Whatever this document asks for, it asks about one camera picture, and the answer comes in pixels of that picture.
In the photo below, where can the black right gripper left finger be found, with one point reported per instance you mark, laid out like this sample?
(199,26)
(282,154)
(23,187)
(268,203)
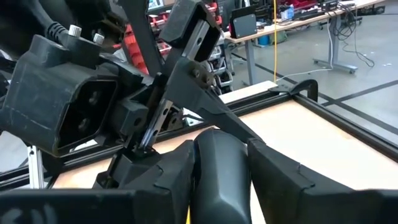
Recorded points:
(177,174)

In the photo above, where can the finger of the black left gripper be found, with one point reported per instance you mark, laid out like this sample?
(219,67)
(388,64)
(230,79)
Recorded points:
(192,90)
(130,168)

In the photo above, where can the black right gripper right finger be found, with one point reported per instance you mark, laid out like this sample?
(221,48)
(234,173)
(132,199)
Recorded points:
(276,180)

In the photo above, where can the dark navy shower gel bottle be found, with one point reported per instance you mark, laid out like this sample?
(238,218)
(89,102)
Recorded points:
(220,174)

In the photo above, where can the pale wooden side panel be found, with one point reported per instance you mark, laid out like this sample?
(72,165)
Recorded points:
(245,91)

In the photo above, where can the black box on desk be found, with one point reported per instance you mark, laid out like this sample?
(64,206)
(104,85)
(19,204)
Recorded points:
(244,26)

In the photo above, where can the blue bucket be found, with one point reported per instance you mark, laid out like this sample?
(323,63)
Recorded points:
(263,40)

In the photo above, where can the wooden desk with grey legs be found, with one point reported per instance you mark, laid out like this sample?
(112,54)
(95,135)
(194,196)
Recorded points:
(280,27)

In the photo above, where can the silver aluminium extrusion leg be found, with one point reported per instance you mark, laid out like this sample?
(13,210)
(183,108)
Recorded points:
(35,168)

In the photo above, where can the dark rig frame post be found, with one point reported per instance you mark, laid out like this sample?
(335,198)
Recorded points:
(140,31)

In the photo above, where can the black corner bracket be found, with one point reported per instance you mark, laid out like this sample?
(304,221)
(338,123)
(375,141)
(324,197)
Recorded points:
(306,84)

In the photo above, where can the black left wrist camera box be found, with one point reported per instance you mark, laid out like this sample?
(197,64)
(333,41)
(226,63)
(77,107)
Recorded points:
(37,93)

